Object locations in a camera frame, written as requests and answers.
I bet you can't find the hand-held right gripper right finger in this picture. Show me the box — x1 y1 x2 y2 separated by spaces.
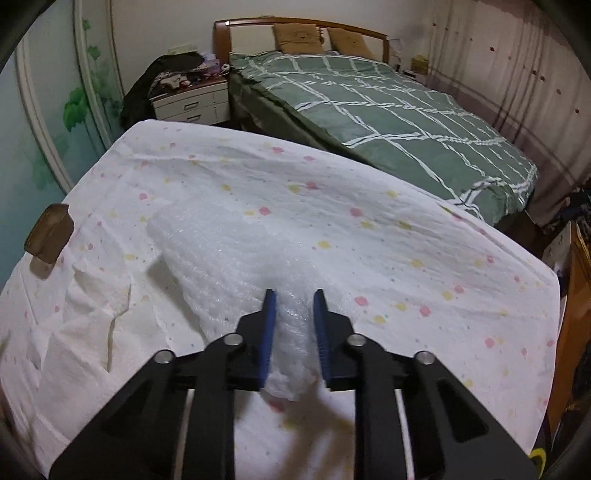
313 288 541 480

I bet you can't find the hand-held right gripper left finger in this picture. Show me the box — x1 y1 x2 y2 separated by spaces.
48 288 278 480

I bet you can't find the bubble wrap sheet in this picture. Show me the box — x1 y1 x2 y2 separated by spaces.
147 200 352 401

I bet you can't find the white paper towel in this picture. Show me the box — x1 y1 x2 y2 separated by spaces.
28 263 208 444

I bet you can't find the floral white tablecloth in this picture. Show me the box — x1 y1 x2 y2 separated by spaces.
0 119 561 480

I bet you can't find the green checked duvet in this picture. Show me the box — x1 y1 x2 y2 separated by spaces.
228 52 540 220

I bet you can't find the white nightstand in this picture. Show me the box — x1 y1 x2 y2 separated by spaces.
152 76 232 125

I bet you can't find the brown plastic food container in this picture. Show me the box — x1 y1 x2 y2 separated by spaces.
24 203 75 265

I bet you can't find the black bin with yellow rim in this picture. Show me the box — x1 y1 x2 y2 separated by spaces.
529 445 548 480

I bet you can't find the wooden desk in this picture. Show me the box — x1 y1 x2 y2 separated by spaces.
545 222 591 444

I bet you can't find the pile of small clothes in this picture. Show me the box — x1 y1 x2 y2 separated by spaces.
154 53 229 90

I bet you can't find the black jacket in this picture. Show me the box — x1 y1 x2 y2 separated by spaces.
121 52 204 127

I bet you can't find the dark clothes pile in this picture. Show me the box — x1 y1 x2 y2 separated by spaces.
561 185 591 222

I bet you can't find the brown pillow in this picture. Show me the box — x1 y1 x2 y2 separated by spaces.
272 23 326 54
327 27 377 60

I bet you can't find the wooden bed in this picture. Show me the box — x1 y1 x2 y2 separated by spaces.
213 18 540 227

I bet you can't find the painted wardrobe door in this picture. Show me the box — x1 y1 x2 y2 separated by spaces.
0 0 125 287

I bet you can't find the pink striped curtain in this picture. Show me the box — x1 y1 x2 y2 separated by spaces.
425 0 591 227

